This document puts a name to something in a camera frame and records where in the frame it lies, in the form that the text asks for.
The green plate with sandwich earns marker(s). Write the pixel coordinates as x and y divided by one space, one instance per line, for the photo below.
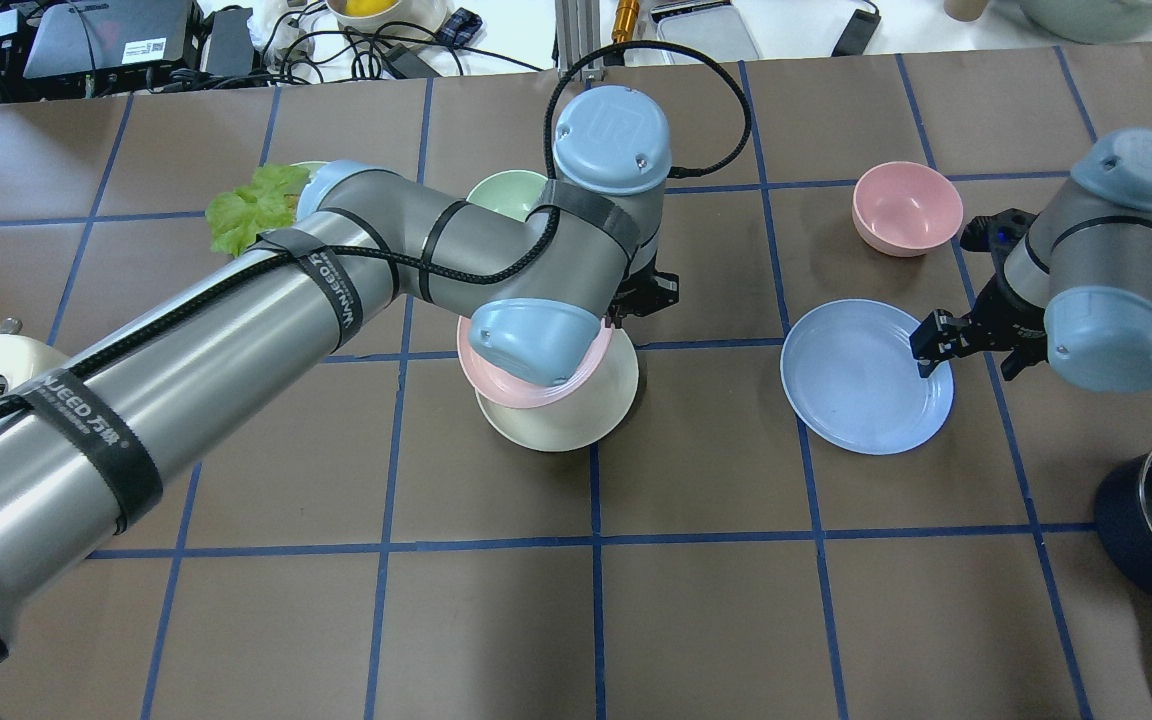
311 167

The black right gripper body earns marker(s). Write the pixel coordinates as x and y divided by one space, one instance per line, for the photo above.
992 322

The mint green bowl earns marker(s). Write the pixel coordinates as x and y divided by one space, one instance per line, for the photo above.
512 193

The cream white plate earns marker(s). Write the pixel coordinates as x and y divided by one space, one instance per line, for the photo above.
579 420

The pink plate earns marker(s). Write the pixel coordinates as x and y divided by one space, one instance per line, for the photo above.
507 390

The blue plate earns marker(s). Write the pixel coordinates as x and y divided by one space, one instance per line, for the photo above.
849 373

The orange handled screwdriver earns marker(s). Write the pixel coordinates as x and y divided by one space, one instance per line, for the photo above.
624 22

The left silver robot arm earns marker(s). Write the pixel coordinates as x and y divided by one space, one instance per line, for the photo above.
86 448

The steel bowl with toys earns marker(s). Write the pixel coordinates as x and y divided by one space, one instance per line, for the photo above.
1091 22

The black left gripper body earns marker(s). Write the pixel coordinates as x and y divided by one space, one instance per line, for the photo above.
648 295

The pink bowl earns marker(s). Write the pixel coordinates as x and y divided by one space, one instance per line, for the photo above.
906 209

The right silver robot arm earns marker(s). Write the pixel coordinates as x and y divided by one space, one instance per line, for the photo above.
1073 283

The green lettuce leaf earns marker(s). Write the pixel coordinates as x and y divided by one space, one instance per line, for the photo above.
269 201

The black power adapter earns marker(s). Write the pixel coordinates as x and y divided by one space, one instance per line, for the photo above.
855 37

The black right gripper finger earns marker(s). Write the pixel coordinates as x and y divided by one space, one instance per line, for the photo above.
928 358

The bowl with toy fruit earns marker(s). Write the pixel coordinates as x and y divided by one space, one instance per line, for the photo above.
400 17

